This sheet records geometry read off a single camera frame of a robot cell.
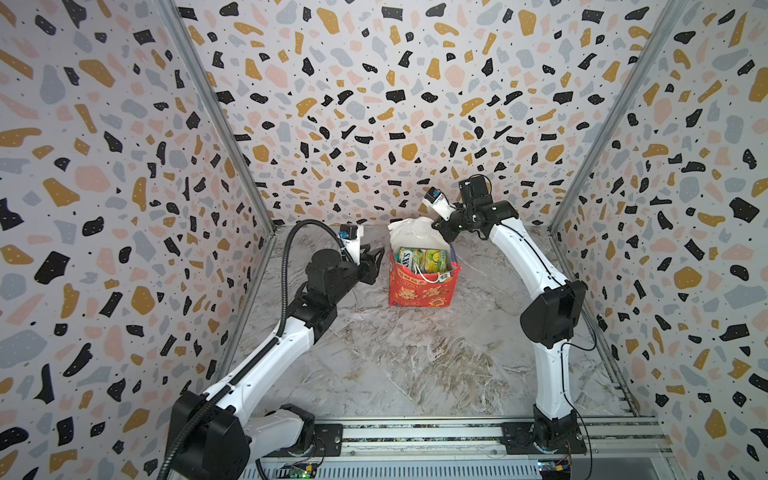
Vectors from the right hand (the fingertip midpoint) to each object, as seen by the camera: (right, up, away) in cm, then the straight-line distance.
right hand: (431, 215), depth 88 cm
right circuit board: (+28, -63, -16) cm, 71 cm away
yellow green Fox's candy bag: (-1, -14, +2) cm, 14 cm away
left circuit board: (-33, -62, -17) cm, 73 cm away
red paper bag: (-7, -21, -4) cm, 23 cm away
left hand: (-15, -9, -14) cm, 22 cm away
